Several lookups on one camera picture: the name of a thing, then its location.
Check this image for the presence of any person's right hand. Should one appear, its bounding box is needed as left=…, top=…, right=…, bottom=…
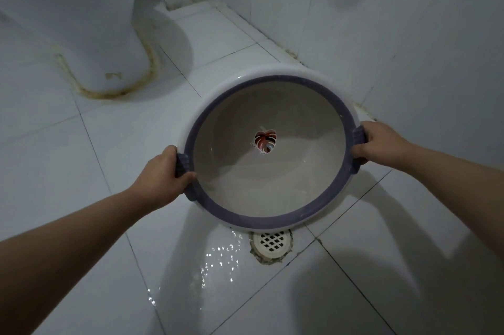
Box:
left=350, top=121, right=412, bottom=169

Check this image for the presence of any person's right forearm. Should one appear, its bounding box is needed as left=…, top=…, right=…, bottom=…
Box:
left=403, top=142, right=504, bottom=260

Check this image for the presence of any white toilet base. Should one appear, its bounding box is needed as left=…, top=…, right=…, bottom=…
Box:
left=0, top=0, right=159, bottom=96

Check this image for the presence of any person's left forearm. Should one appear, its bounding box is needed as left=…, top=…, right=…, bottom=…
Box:
left=0, top=188, right=153, bottom=335

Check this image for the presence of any white basin with purple rim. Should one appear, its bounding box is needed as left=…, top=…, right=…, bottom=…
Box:
left=174, top=64, right=369, bottom=233

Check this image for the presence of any person's left hand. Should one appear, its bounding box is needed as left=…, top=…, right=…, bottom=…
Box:
left=129, top=145, right=197, bottom=213

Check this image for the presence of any white floor drain cover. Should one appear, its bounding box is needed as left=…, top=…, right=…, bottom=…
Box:
left=252, top=230, right=293, bottom=260

